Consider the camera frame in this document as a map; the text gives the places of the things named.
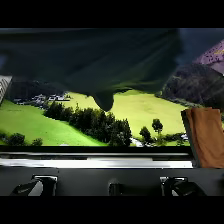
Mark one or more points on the dark green garment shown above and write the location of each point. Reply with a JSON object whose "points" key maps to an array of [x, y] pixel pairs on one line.
{"points": [[93, 60]]}

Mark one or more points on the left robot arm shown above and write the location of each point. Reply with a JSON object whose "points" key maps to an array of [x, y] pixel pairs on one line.
{"points": [[33, 187]]}

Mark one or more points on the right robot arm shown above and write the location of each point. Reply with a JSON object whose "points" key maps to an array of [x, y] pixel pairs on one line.
{"points": [[181, 187]]}

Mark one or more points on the grey garment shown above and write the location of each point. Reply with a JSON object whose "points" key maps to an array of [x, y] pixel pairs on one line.
{"points": [[188, 136]]}

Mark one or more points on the orange garment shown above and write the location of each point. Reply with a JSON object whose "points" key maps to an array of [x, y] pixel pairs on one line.
{"points": [[207, 136]]}

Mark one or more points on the purple garment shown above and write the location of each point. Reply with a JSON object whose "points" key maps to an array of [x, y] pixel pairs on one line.
{"points": [[215, 57]]}

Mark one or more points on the silver frame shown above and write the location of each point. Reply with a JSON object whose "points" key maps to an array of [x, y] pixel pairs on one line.
{"points": [[96, 162]]}

